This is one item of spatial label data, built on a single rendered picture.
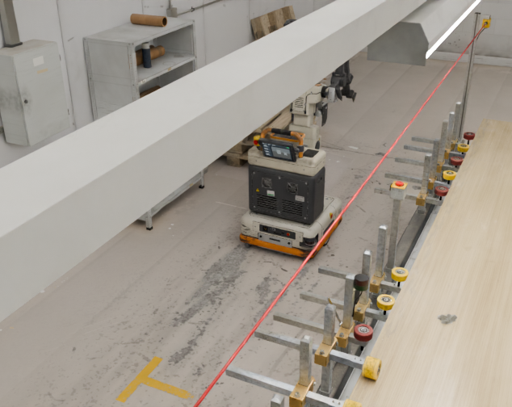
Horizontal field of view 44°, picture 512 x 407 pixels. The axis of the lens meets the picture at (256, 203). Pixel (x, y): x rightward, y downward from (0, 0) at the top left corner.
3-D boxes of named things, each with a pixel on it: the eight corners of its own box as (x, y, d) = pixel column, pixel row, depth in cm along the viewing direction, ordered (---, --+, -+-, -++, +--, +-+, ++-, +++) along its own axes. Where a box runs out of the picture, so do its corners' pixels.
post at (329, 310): (320, 400, 267) (324, 307, 245) (322, 394, 270) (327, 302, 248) (328, 402, 266) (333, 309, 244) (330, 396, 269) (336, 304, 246)
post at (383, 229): (371, 307, 328) (379, 226, 306) (373, 303, 331) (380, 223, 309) (378, 308, 327) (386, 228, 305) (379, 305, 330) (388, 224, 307)
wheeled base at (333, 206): (312, 262, 476) (313, 233, 464) (237, 244, 501) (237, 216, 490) (343, 223, 529) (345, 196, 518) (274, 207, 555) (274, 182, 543)
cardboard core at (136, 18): (129, 14, 509) (161, 17, 497) (135, 12, 515) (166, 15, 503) (130, 24, 512) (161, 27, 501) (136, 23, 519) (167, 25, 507)
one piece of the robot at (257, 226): (302, 242, 472) (302, 232, 468) (252, 231, 489) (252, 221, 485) (303, 241, 474) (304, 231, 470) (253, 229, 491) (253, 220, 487)
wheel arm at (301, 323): (272, 321, 289) (272, 314, 287) (275, 317, 292) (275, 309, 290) (365, 349, 272) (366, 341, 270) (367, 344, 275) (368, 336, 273)
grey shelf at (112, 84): (107, 220, 545) (81, 37, 473) (164, 178, 617) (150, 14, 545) (150, 230, 528) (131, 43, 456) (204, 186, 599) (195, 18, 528)
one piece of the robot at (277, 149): (303, 169, 457) (298, 147, 440) (258, 160, 471) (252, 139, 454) (308, 157, 463) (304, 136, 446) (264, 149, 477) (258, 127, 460)
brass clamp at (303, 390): (287, 405, 230) (287, 395, 228) (301, 382, 241) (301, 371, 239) (303, 411, 228) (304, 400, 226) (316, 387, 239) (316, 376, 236)
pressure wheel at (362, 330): (350, 352, 274) (351, 331, 268) (355, 341, 280) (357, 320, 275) (367, 358, 271) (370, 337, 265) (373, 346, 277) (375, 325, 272)
